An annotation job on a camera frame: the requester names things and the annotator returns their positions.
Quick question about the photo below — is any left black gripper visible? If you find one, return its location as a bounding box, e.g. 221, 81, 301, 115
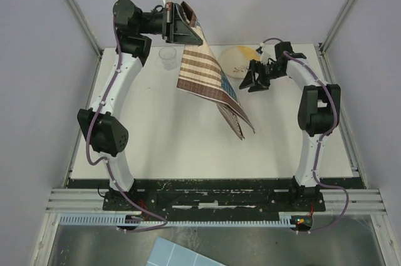
137, 1, 203, 44

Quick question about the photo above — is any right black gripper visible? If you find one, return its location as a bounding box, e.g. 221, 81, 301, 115
238, 59, 284, 93

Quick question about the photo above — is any cream yellow ceramic plate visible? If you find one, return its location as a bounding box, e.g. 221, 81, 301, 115
218, 46, 260, 79

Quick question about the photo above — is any patchwork patterned placemat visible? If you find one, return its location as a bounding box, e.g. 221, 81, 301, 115
177, 2, 253, 140

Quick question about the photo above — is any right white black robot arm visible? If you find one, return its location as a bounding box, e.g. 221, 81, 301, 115
239, 38, 341, 210

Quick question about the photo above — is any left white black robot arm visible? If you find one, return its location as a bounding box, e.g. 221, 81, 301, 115
77, 0, 203, 210

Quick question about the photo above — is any clear drinking glass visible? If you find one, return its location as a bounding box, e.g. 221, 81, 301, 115
159, 46, 177, 71

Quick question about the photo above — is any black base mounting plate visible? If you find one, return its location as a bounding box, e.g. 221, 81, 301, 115
103, 178, 326, 222

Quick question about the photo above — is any blue tiled board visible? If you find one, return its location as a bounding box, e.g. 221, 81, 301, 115
146, 237, 222, 266

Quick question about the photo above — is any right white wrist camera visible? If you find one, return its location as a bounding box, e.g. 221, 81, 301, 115
256, 43, 271, 65

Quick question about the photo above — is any left aluminium frame post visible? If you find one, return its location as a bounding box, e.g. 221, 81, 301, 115
65, 0, 103, 56

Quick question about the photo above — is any aluminium frame post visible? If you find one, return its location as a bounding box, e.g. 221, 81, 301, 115
320, 0, 358, 54
65, 0, 103, 56

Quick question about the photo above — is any right aluminium frame post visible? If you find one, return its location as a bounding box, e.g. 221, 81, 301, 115
320, 0, 358, 54

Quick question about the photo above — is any light blue cable duct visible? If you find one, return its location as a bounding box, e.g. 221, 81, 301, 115
59, 214, 298, 227

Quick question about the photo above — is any aluminium front frame rail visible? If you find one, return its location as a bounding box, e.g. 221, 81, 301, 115
46, 188, 387, 215

